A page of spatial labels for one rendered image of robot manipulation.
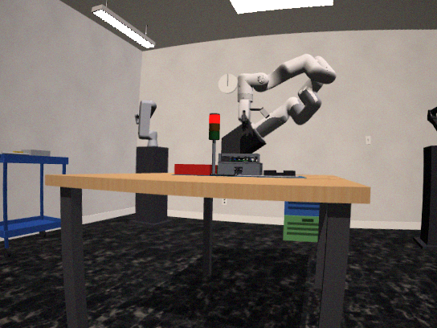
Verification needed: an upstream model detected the red open bin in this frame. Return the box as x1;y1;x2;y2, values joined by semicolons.
174;164;212;175

